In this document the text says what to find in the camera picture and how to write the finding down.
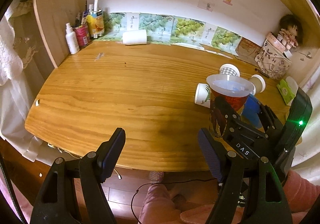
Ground dark red printed plastic cup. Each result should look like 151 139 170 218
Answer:
206 74 254 137

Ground blue plastic cup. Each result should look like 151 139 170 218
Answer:
241 94 262 129

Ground white panda paper cup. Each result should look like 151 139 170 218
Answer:
194 83 210 108

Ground grey checkered paper cup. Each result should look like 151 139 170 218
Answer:
219 63 240 77

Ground brown white-rimmed paper cup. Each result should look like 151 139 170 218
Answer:
249 75 266 96

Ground black pen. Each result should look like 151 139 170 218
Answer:
255 68 270 78

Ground green tissue pack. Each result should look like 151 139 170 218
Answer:
277 76 298 106

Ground patterned fabric pouch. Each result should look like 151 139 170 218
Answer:
254 40 292 80

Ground pink round box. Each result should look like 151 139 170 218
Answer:
266 32 286 53

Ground white lace cloth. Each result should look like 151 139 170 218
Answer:
1 0 43 162

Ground brown-haired rag doll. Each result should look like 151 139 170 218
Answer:
277 14 304 51

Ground grape pattern paper strip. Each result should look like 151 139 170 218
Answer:
98 12 242 55

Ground white paper roll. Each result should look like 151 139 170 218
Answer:
123 29 147 45

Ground white spray bottle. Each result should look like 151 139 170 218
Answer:
66 23 80 54

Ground red pen holder can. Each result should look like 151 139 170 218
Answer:
73 24 91 48

